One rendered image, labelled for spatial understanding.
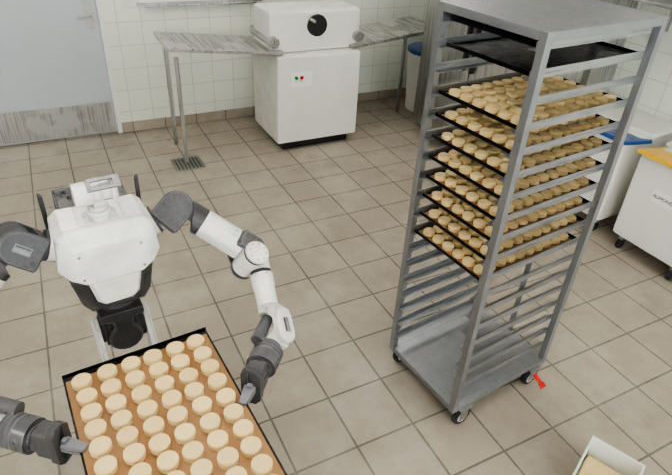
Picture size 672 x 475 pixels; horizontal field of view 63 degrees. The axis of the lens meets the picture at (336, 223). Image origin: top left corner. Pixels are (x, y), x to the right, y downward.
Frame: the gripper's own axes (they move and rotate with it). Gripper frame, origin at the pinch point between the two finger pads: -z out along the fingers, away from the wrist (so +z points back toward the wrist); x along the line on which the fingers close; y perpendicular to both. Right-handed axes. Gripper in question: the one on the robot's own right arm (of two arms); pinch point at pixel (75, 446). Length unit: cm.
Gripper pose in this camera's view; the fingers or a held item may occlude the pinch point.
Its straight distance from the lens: 154.5
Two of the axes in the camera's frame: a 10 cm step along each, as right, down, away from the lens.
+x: 0.5, -8.5, -5.3
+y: 2.4, -5.0, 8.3
